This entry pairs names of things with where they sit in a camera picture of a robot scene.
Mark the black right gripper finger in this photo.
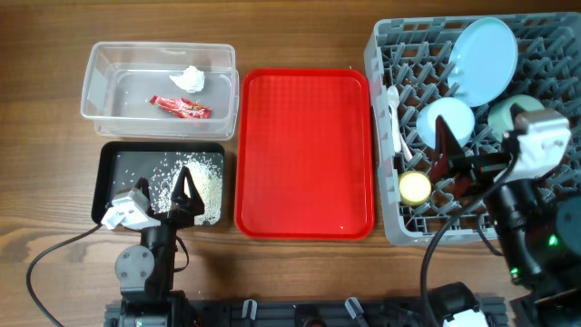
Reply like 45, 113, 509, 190
453, 175, 474, 199
429, 115, 465, 183

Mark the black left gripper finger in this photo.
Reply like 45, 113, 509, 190
134, 177, 151, 212
171, 166, 204, 209

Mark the light blue bowl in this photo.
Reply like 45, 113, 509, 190
416, 97, 475, 149

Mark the rice food waste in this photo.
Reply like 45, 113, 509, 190
110, 151, 224, 226

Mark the yellow plastic cup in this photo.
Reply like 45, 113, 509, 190
399, 171, 432, 206

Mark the green bowl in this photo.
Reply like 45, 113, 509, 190
487, 94, 544, 142

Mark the cream plastic spoon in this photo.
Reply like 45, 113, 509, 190
387, 85, 402, 153

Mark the red snack wrapper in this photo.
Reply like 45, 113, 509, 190
149, 95, 212, 119

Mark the light blue plate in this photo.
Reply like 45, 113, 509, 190
448, 17, 518, 107

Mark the white napkin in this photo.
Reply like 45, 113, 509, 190
170, 65, 205, 94

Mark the pink plastic fork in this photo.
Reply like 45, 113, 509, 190
399, 134, 413, 162

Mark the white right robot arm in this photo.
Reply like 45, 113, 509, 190
430, 109, 580, 326

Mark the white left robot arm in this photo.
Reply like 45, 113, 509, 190
103, 167, 205, 326

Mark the grey dishwasher rack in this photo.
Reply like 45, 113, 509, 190
364, 12, 580, 246

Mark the black plastic tray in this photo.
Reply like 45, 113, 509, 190
91, 141, 225, 223

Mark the clear plastic bin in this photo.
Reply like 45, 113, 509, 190
80, 42, 240, 141

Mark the red serving tray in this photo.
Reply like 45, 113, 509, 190
234, 68, 375, 241

